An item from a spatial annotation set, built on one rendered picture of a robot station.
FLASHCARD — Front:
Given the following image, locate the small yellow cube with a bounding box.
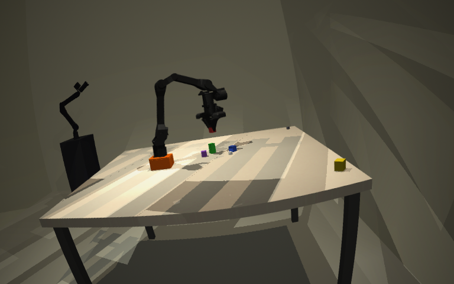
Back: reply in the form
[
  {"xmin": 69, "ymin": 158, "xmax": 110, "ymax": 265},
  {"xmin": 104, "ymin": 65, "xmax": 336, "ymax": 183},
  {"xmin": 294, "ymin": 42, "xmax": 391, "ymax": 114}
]
[{"xmin": 334, "ymin": 158, "xmax": 346, "ymax": 172}]

